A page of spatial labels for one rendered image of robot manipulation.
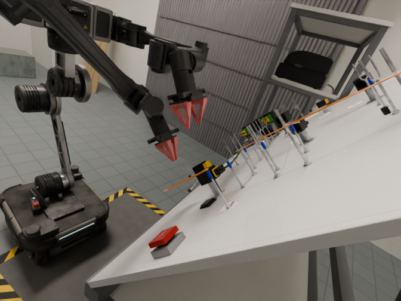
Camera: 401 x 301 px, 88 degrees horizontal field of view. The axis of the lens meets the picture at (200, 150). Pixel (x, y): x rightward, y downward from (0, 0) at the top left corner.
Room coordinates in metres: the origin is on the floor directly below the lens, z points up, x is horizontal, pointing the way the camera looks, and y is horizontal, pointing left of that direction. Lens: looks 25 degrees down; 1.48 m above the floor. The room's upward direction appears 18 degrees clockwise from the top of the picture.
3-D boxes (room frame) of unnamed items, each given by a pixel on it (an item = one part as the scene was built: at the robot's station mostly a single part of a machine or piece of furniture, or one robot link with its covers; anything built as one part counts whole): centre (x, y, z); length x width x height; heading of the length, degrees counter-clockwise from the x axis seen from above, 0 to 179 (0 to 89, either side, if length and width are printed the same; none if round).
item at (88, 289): (0.86, -0.05, 0.83); 1.18 x 0.05 x 0.06; 159
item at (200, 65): (0.65, 0.14, 1.43); 0.12 x 0.12 x 0.09; 71
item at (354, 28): (1.65, -0.58, 0.93); 0.60 x 0.50 x 1.85; 159
